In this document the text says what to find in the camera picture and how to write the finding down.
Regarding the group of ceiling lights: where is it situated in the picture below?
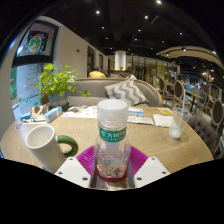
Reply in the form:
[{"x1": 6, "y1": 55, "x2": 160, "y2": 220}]
[{"x1": 93, "y1": 0, "x2": 218, "y2": 58}]

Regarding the grey white chevron pillow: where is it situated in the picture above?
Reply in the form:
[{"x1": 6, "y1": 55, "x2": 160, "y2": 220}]
[{"x1": 104, "y1": 79, "x2": 149, "y2": 107}]

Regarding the grey tufted chair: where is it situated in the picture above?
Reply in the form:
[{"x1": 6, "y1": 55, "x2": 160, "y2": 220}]
[{"x1": 187, "y1": 114, "x2": 221, "y2": 158}]

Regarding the framed wall poster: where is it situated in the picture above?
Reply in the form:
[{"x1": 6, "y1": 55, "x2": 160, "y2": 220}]
[{"x1": 15, "y1": 20, "x2": 59, "y2": 58}]

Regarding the white round column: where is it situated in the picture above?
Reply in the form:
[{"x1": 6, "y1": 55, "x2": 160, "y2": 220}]
[{"x1": 114, "y1": 49, "x2": 128, "y2": 72}]

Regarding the clear plastic water bottle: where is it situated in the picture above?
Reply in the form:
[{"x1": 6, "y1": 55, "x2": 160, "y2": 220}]
[{"x1": 94, "y1": 99, "x2": 132, "y2": 183}]

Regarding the green potted plant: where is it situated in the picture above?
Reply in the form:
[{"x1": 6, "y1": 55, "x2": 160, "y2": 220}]
[{"x1": 34, "y1": 63, "x2": 92, "y2": 110}]

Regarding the blue white booklet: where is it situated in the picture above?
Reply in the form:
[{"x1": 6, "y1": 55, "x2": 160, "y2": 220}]
[{"x1": 128, "y1": 107, "x2": 145, "y2": 117}]

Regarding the white mug with green handle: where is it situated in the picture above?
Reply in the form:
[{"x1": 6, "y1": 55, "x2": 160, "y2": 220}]
[{"x1": 25, "y1": 124, "x2": 80, "y2": 174}]

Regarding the small blue white box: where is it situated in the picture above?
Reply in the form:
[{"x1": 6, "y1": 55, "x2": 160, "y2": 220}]
[{"x1": 43, "y1": 105, "x2": 64, "y2": 123}]

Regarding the white printed leaflet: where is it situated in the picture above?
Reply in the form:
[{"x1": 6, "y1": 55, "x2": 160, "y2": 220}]
[
  {"x1": 128, "y1": 114, "x2": 155, "y2": 126},
  {"x1": 62, "y1": 105, "x2": 98, "y2": 119}
]

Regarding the person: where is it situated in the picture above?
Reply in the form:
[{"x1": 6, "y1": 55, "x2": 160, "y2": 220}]
[
  {"x1": 123, "y1": 68, "x2": 138, "y2": 81},
  {"x1": 88, "y1": 65, "x2": 107, "y2": 79}
]

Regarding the white paper napkin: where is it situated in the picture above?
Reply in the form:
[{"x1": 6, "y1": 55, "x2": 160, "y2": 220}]
[{"x1": 153, "y1": 113, "x2": 174, "y2": 128}]

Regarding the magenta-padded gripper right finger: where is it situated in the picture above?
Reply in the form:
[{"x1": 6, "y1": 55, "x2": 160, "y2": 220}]
[{"x1": 127, "y1": 145, "x2": 171, "y2": 190}]

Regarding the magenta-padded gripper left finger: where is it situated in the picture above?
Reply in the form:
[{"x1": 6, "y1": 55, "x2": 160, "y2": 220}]
[{"x1": 55, "y1": 145, "x2": 98, "y2": 190}]

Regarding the group of round-backed chairs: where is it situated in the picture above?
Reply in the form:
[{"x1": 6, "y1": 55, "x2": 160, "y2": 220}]
[{"x1": 151, "y1": 74, "x2": 224, "y2": 134}]

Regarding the clear glass with straw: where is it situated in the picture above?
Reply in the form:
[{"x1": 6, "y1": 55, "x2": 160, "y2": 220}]
[{"x1": 168, "y1": 89, "x2": 193, "y2": 140}]

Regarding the grey curved sofa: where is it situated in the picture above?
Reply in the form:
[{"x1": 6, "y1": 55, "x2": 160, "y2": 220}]
[{"x1": 68, "y1": 78, "x2": 163, "y2": 108}]

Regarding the yellow card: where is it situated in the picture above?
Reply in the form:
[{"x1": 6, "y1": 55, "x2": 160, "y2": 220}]
[{"x1": 158, "y1": 107, "x2": 174, "y2": 116}]

